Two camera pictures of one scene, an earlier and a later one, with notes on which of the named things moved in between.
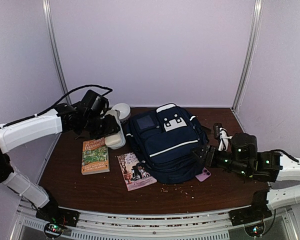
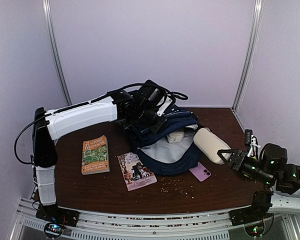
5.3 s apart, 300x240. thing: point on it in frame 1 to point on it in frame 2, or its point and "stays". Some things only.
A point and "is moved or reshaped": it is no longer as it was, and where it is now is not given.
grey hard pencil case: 117,140 to 209,145
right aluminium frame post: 257,19 stays
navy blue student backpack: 163,141 is moved or reshaped
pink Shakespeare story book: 135,174 stays
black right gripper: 205,152 to 237,159
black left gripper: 111,127 to 156,127
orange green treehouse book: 95,156 stays
